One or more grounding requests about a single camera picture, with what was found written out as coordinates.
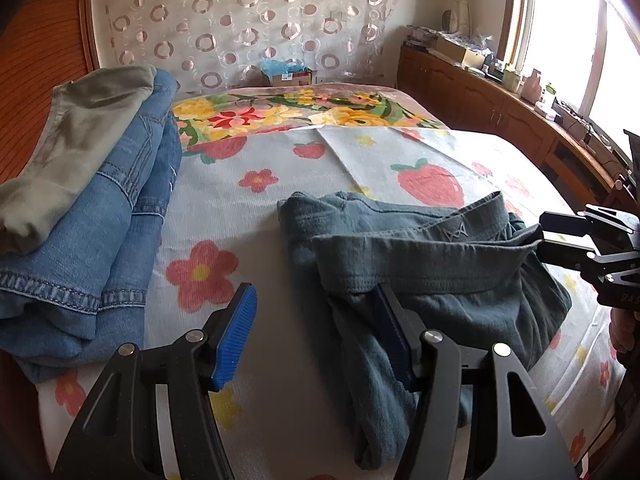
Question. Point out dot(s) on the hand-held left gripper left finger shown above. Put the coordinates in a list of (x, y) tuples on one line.
[(235, 340)]

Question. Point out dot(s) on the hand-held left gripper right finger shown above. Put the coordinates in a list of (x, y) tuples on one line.
[(396, 342)]

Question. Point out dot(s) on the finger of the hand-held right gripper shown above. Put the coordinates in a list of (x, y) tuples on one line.
[(565, 224), (567, 256)]

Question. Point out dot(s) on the teal denim shorts pants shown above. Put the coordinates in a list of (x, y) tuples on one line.
[(450, 270)]

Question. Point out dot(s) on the folded olive green pants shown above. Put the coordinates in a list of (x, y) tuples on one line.
[(75, 135)]

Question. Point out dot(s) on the person's right hand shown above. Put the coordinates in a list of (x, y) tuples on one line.
[(621, 332)]

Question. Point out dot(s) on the pink bottle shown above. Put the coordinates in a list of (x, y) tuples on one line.
[(532, 84)]

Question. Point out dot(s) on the long wooden cabinet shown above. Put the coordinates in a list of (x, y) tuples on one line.
[(475, 100)]

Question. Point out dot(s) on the white jar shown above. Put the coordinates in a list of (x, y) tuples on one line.
[(512, 79)]

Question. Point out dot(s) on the folded blue jeans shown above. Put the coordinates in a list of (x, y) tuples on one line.
[(120, 220)]

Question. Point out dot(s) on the strawberry print bed sheet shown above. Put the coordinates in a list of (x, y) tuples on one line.
[(300, 170)]

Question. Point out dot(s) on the flat cardboard box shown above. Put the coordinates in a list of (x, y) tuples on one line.
[(460, 52)]

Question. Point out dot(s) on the floral blanket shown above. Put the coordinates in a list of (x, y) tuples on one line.
[(280, 112)]

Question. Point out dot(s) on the cardboard box with blue bag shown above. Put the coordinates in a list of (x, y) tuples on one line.
[(290, 75)]

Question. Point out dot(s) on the circle pattern curtain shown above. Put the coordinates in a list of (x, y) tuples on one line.
[(250, 15)]

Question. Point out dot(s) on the wooden frame window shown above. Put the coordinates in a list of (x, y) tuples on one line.
[(565, 35)]

